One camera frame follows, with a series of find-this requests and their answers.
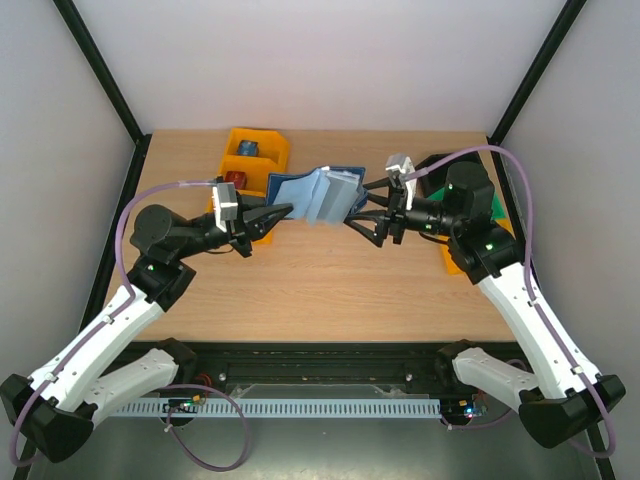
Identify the yellow three-compartment bin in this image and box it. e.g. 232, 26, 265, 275
206, 127, 291, 247

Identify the black frame post left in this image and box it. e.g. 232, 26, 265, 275
52, 0, 151, 146

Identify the black frame post right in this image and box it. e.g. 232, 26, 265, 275
488, 0, 587, 145

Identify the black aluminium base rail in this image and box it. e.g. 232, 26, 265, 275
54, 341, 581, 396

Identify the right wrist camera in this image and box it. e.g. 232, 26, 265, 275
385, 153, 417, 211

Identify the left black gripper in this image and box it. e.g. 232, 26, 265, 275
173, 197, 293, 261

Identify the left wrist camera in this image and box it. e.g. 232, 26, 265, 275
212, 182, 239, 232

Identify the blue leather card holder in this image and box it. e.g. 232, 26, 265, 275
266, 166, 367, 226

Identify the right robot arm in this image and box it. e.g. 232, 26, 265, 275
345, 162, 626, 448

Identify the light blue cable duct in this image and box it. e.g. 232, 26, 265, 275
112, 398, 441, 419

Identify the yellow bin right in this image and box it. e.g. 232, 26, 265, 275
440, 218, 521, 284

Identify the black bin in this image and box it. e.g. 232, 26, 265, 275
415, 152, 482, 200

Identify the black frame post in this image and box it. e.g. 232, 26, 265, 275
52, 0, 151, 146
488, 0, 587, 145

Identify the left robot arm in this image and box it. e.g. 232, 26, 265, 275
1, 183, 293, 467

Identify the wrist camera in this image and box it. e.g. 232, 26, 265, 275
212, 182, 239, 232
385, 153, 417, 211

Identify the blue card stack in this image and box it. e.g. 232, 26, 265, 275
236, 140, 259, 157

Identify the red VIP card stack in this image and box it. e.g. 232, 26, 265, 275
224, 170, 248, 190

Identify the green bin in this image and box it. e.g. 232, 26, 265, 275
425, 187, 507, 220

